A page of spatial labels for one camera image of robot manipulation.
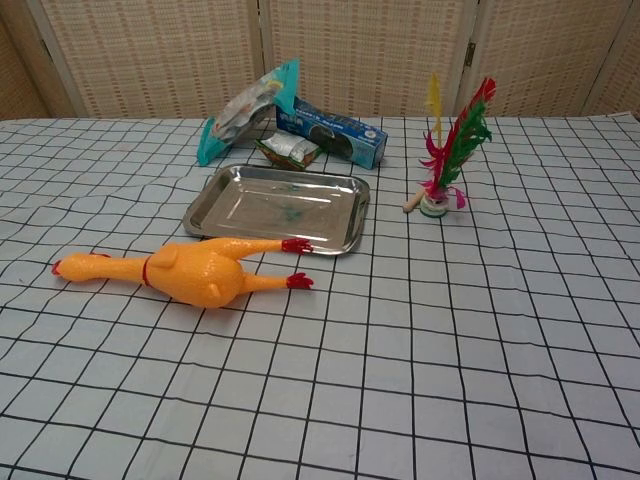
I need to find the yellow rubber chicken toy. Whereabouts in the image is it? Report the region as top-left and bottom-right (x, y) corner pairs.
(51, 236), (315, 308)

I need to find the stainless steel tray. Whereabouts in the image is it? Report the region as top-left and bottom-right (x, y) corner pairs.
(182, 163), (372, 257)

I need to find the silver green snack packet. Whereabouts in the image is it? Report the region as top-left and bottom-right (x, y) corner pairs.
(254, 132), (324, 171)

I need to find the blue cardboard box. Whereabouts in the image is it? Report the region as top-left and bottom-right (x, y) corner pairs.
(275, 96), (390, 170)

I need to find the colourful feather shuttlecock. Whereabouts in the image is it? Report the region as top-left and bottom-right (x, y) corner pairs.
(418, 72), (498, 219)

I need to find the white black checkered tablecloth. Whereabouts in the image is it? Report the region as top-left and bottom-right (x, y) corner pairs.
(0, 113), (640, 480)

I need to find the teal plastic snack bag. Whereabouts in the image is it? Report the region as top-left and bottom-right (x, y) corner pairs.
(196, 58), (301, 167)

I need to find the woven folding screen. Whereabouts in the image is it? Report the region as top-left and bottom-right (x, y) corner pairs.
(0, 0), (640, 121)

